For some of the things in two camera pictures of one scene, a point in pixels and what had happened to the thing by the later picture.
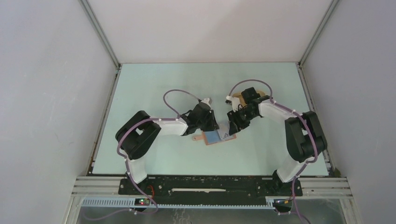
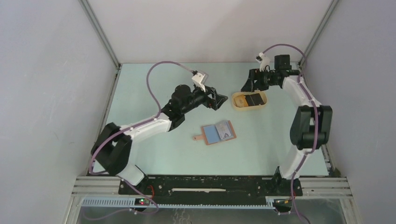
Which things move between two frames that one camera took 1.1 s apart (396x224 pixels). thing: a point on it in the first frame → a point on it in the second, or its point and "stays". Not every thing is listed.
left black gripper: x=213 y=125 → x=216 y=100
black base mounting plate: x=211 y=189 stays
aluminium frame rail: x=329 y=186 stays
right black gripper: x=235 y=125 → x=254 y=74
